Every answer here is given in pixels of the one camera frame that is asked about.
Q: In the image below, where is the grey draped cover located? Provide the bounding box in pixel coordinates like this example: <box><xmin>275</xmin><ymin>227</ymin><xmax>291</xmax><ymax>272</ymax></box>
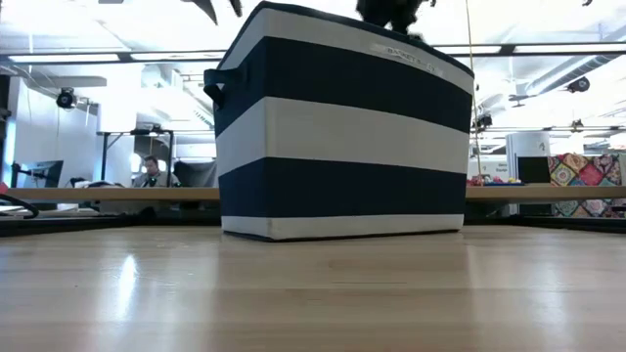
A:
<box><xmin>172</xmin><ymin>159</ymin><xmax>220</xmax><ymax>189</ymax></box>

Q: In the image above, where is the black computer monitor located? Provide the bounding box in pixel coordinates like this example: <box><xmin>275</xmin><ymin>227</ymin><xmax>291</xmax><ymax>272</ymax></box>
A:
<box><xmin>12</xmin><ymin>159</ymin><xmax>66</xmax><ymax>189</ymax></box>
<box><xmin>516</xmin><ymin>155</ymin><xmax>552</xmax><ymax>185</ymax></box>

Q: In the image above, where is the black curved cable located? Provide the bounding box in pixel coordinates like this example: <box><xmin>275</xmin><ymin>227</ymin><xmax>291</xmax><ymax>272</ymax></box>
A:
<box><xmin>0</xmin><ymin>193</ymin><xmax>40</xmax><ymax>220</ymax></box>

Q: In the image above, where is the person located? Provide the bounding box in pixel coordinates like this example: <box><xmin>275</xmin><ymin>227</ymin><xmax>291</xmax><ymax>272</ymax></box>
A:
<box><xmin>132</xmin><ymin>154</ymin><xmax>181</xmax><ymax>189</ymax></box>

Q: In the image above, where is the white round pillar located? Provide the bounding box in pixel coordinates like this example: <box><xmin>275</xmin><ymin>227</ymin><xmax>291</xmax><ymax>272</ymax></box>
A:
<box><xmin>505</xmin><ymin>131</ymin><xmax>552</xmax><ymax>186</ymax></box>

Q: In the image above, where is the thin tan hanging cord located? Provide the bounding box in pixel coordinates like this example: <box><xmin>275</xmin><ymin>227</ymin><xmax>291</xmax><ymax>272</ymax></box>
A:
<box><xmin>464</xmin><ymin>0</ymin><xmax>485</xmax><ymax>187</ymax></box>

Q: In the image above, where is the colourful toy pile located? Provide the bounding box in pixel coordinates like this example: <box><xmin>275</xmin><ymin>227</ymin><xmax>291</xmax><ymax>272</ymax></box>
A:
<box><xmin>467</xmin><ymin>174</ymin><xmax>525</xmax><ymax>188</ymax></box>

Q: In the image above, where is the colourful patchwork cloth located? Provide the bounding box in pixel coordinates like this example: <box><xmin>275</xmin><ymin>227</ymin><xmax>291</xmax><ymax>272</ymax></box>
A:
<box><xmin>547</xmin><ymin>153</ymin><xmax>626</xmax><ymax>219</ymax></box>

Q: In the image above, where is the beige desk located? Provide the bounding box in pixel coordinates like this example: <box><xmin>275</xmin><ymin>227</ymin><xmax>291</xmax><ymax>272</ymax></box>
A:
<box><xmin>7</xmin><ymin>185</ymin><xmax>626</xmax><ymax>203</ymax></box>

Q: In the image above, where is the navy striped fabric laundry bin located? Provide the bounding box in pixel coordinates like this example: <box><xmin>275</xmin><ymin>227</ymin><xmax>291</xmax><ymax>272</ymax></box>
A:
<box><xmin>202</xmin><ymin>0</ymin><xmax>475</xmax><ymax>243</ymax></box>

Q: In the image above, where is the black metal rack frame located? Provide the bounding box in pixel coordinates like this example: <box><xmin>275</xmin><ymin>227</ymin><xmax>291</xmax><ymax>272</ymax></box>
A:
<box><xmin>97</xmin><ymin>127</ymin><xmax>176</xmax><ymax>188</ymax></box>

